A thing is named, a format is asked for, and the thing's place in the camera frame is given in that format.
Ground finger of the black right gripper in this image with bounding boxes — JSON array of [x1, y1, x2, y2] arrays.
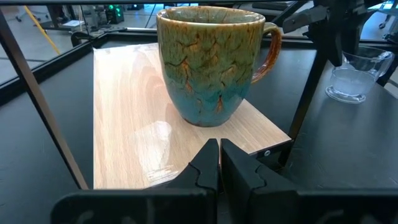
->
[[343, 26, 363, 57], [328, 30, 345, 68]]

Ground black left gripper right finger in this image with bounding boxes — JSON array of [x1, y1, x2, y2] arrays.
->
[[220, 138, 299, 224]]

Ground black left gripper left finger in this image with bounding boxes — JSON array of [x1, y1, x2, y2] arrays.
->
[[145, 138, 221, 224]]

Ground clear glass cup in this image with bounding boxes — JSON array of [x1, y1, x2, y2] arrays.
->
[[324, 45, 396, 105]]

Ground green brown glazed ceramic mug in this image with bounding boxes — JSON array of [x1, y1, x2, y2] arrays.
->
[[155, 5, 283, 128]]

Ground black device with green lights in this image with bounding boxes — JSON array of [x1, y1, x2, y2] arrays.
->
[[104, 3, 126, 26]]

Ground yellow cable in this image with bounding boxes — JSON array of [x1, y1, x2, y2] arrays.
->
[[24, 5, 62, 56]]

